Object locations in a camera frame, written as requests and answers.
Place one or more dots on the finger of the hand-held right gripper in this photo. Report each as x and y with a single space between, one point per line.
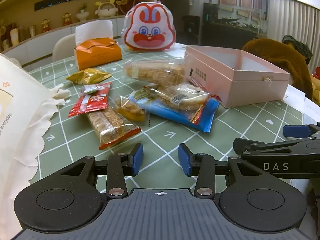
297 131
275 148

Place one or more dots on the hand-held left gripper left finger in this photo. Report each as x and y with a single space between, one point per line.
137 160

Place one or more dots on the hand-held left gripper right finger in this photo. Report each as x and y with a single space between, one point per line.
183 161

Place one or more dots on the clear red-ended wafer packet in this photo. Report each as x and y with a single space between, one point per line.
112 125

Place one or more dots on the blue snack packet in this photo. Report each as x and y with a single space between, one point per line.
175 115

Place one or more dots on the small yellow cake packet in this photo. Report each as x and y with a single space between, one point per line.
130 110

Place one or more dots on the pink cardboard box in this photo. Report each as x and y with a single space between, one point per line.
250 90

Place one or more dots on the clear rice cracker packet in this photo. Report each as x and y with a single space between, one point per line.
185 97

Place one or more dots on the red white label snack packet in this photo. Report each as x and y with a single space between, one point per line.
85 105

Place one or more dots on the large clear biscuit packet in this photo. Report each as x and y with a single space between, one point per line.
155 72

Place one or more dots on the gold snack packet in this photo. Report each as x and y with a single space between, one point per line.
87 76

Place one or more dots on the red toy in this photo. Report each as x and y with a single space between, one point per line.
317 73

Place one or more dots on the brown fleece blanket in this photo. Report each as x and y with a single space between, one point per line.
275 60

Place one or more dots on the dark green cloth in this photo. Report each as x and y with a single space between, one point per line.
297 46

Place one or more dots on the crumpled tissue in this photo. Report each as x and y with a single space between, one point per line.
61 93

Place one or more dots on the orange tissue box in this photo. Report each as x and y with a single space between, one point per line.
97 55

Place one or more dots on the grey curtain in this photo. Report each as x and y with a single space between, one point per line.
295 17

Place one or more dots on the white paper bag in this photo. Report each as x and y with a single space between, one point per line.
20 130

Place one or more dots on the glass fish tank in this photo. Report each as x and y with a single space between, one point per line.
250 12

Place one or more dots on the red white bunny bag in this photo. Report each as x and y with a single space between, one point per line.
147 30

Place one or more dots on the black water dispenser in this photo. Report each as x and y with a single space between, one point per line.
191 30

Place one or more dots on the white chair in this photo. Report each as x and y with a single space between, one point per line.
63 47

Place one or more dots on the white tissue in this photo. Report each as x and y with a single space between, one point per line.
92 30

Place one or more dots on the white plush toy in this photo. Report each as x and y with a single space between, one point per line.
106 11

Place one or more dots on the white sideboard cabinet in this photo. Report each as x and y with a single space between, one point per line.
37 45

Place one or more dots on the white vase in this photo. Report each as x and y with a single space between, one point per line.
82 15

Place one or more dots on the brown plush toy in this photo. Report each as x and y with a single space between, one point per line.
127 2

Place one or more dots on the black wall panel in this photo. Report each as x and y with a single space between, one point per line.
56 1

